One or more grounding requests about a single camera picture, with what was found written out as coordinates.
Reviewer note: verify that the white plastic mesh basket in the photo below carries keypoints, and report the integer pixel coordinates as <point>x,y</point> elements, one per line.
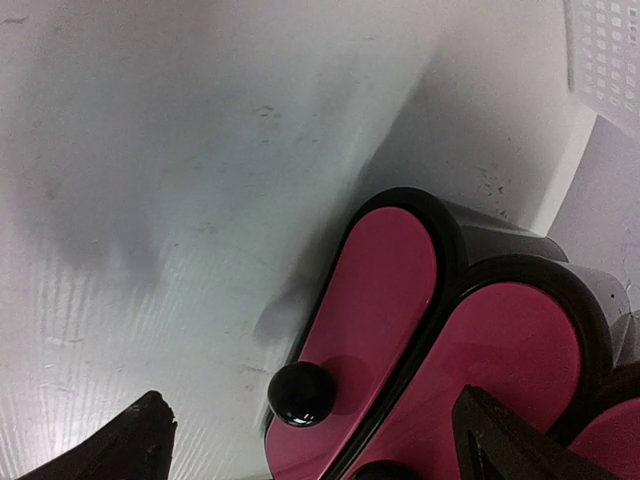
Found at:
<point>603,59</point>

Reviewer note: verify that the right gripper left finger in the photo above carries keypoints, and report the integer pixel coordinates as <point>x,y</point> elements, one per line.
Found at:
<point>136,444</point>

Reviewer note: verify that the black pink tiered rack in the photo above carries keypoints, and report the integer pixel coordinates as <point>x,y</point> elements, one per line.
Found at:
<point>420,301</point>

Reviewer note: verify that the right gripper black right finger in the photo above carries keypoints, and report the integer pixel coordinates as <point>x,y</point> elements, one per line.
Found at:
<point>493,443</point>

